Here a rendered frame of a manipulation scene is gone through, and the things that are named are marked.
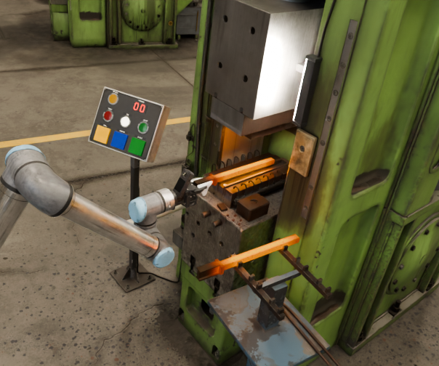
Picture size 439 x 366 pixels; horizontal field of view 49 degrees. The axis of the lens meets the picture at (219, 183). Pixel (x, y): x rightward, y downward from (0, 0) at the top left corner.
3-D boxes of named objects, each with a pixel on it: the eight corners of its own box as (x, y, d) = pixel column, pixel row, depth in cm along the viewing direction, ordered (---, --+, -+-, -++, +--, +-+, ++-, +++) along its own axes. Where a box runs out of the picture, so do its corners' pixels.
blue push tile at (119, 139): (123, 150, 232) (127, 135, 231) (109, 145, 234) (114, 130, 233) (125, 150, 234) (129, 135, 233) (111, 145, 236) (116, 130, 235)
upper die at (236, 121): (240, 136, 194) (244, 115, 189) (209, 116, 206) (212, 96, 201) (310, 115, 218) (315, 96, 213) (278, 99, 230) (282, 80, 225)
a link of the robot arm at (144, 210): (126, 216, 192) (126, 195, 187) (152, 206, 199) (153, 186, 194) (139, 229, 187) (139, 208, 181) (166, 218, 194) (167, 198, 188)
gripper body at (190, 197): (187, 194, 208) (163, 203, 201) (188, 178, 203) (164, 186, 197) (198, 203, 204) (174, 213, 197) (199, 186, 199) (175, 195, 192)
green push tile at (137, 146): (140, 156, 229) (145, 141, 228) (127, 152, 231) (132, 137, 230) (142, 156, 231) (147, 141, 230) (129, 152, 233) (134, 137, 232)
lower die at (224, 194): (230, 208, 213) (232, 192, 209) (202, 186, 225) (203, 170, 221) (294, 181, 237) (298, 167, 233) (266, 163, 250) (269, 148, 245)
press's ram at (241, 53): (268, 129, 180) (288, 20, 159) (204, 91, 204) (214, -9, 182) (339, 108, 205) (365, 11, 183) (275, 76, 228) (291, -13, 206)
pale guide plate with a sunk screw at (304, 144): (304, 177, 190) (314, 139, 180) (288, 166, 195) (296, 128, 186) (308, 176, 191) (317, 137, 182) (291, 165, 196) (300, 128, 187)
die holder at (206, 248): (228, 305, 225) (241, 230, 201) (180, 258, 248) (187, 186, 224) (308, 261, 258) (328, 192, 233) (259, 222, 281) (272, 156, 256)
